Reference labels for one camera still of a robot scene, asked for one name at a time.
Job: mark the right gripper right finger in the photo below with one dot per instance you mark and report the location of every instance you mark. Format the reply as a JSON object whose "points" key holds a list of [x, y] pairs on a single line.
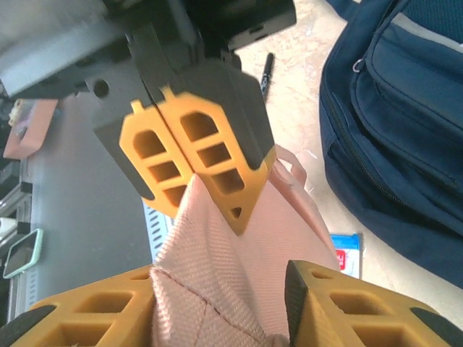
{"points": [[361, 318]]}

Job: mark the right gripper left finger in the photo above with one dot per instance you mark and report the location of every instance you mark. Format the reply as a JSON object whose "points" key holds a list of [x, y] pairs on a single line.
{"points": [[90, 318]]}

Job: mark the black marker pen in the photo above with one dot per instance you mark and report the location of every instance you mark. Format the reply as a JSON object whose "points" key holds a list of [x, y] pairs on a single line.
{"points": [[267, 72]]}

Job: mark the pink pencil case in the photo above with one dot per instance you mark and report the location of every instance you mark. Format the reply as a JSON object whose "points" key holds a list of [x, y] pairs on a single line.
{"points": [[217, 274]]}

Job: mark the pink box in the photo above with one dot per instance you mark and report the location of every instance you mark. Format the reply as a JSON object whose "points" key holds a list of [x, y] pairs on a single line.
{"points": [[32, 130]]}

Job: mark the phone in mint case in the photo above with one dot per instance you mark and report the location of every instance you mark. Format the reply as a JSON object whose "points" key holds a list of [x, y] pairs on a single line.
{"points": [[21, 253]]}

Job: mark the navy blue backpack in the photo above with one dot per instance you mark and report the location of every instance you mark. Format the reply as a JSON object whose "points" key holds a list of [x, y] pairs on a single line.
{"points": [[398, 108]]}

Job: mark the blue white stationery packet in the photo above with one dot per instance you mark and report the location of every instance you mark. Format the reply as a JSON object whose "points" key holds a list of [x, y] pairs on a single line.
{"points": [[347, 253]]}

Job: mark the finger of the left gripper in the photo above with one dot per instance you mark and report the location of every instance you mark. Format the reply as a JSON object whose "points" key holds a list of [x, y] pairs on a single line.
{"points": [[217, 159], [155, 170]]}

